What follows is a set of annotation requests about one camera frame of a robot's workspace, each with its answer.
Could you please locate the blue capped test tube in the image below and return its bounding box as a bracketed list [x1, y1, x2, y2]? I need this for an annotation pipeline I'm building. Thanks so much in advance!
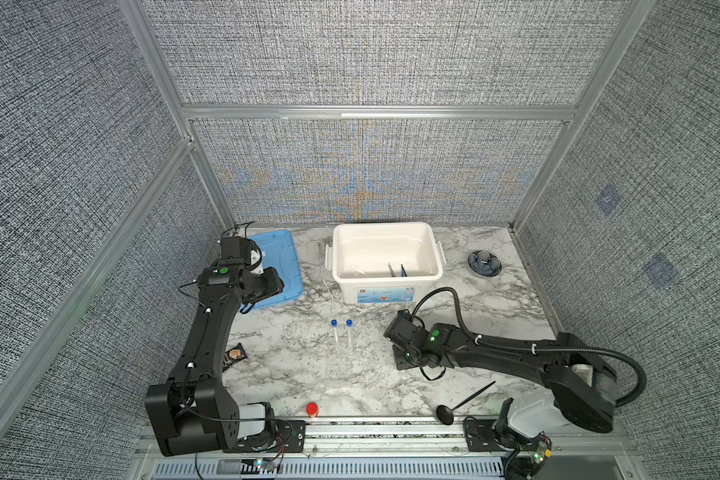
[330, 319, 341, 349]
[345, 319, 355, 349]

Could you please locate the white plastic storage bin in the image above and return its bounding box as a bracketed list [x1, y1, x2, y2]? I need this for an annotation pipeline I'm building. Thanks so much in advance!
[325, 222, 447, 304]

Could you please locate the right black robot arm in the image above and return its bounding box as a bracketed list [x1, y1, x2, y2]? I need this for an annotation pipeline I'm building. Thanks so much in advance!
[384, 310, 617, 433]

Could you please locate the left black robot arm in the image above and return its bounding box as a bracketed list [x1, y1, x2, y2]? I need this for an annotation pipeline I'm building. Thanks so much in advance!
[145, 236, 285, 457]

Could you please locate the blue plastic bin lid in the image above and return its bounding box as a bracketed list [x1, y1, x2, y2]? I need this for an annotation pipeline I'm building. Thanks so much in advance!
[251, 230, 304, 310]

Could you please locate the dark snack packet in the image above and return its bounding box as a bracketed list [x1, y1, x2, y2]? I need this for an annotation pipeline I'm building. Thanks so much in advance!
[222, 343, 248, 372]

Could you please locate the dark bowl with stones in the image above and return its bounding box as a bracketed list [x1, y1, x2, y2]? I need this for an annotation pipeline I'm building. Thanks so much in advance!
[467, 250, 503, 278]

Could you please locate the red bottle cap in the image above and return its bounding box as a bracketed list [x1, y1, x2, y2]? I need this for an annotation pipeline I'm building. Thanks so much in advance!
[306, 402, 320, 418]

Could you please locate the black long handled ladle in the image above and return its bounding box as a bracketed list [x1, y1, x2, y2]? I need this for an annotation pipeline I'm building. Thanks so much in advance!
[435, 381, 495, 426]

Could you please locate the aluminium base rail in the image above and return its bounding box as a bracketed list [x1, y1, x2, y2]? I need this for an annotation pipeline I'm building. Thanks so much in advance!
[137, 415, 631, 460]

